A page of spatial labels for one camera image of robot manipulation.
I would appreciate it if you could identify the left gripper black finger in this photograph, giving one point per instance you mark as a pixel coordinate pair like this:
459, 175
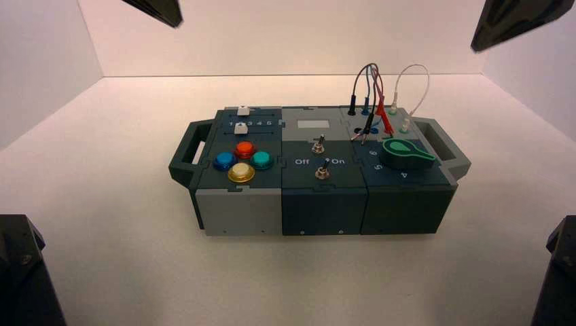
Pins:
157, 14
168, 8

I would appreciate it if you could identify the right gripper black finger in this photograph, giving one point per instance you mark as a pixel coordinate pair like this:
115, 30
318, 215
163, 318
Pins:
492, 20
535, 15

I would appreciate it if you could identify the green pointer rotary knob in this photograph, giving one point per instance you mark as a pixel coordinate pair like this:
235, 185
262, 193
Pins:
402, 155

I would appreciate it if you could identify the white slider cap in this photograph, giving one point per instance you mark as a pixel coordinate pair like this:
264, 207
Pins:
243, 110
241, 129

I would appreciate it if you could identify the red round push button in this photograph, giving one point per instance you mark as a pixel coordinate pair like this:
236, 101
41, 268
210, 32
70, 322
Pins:
245, 149

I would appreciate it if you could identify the blue round push button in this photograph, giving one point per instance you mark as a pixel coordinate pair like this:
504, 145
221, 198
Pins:
224, 160

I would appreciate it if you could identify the green round push button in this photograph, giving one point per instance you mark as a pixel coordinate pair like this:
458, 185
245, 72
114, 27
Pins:
261, 159

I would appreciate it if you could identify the yellow round push button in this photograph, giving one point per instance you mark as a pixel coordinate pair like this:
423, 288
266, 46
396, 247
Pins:
240, 172

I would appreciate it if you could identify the grey rectangular display window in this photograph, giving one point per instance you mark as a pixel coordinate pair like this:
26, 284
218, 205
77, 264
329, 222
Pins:
314, 124

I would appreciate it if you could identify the dark green modular task box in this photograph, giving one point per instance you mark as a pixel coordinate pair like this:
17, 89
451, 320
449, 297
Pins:
324, 207

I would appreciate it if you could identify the metal toggle switch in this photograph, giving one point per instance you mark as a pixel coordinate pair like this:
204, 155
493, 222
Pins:
322, 171
320, 145

